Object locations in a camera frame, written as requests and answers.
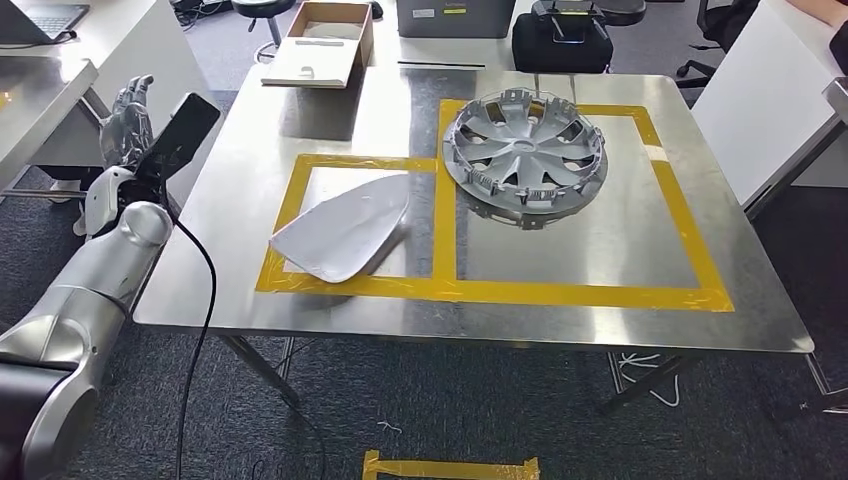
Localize black cable bundle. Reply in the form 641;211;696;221
170;0;233;28

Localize black office chair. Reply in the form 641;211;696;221
675;0;763;91

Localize black stool chrome pole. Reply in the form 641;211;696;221
230;0;298;64

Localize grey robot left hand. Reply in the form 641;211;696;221
99;74;157;174

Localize white plastic part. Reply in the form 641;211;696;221
269;173;412;285

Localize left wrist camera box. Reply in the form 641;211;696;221
135;92;222;185

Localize grey laptop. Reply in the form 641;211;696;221
0;3;92;46

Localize person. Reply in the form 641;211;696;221
784;0;848;31
39;164;111;238

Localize grey equipment case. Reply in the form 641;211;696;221
396;0;518;39

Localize tangled white cable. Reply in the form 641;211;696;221
619;351;684;409

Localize open cardboard box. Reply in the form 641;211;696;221
260;0;375;90

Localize thin black floor cable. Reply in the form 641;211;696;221
251;337;331;480

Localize black left wrist camera cable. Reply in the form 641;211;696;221
158;182;219;480

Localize steel workbench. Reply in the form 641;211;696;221
132;62;817;417

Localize silver wheel hubcap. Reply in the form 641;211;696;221
441;87;609;231

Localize white desk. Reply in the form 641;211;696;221
264;0;525;74
0;0;227;208
692;0;848;208

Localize black round stool seat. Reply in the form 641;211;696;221
599;0;649;28

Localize black carry bag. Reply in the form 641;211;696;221
510;0;615;74

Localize yellow floor tape square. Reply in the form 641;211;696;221
362;450;541;480

